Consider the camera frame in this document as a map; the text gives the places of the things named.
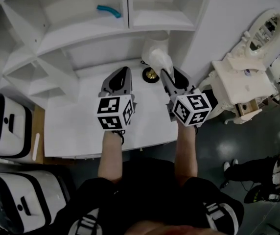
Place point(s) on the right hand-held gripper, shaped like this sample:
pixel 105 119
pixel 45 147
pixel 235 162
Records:
pixel 191 109

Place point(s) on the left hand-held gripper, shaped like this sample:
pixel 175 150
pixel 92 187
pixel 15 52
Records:
pixel 110 108

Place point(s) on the white pack of tissues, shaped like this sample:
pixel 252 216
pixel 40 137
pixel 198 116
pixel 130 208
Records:
pixel 161 60

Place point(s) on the white shelf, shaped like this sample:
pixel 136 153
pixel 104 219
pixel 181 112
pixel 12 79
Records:
pixel 81 41

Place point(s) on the person's right forearm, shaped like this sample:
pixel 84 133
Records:
pixel 187 153

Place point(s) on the person's left forearm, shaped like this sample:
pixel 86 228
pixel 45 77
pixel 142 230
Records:
pixel 110 155

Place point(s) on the white ornate vanity table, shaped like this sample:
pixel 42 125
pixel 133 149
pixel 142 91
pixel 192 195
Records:
pixel 245 82

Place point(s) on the blue curved tube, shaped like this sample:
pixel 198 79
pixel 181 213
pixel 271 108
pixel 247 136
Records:
pixel 108 10

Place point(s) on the small purple object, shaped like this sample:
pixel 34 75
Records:
pixel 247 72

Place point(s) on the white oval framed mirror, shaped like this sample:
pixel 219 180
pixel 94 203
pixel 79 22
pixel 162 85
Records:
pixel 264 33

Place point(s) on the white flat stick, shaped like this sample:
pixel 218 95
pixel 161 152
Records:
pixel 35 143

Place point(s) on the person's black clothing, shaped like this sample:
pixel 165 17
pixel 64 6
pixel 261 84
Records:
pixel 145 192

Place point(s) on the white and black appliance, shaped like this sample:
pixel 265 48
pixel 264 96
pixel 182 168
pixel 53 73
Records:
pixel 20 199
pixel 10 126

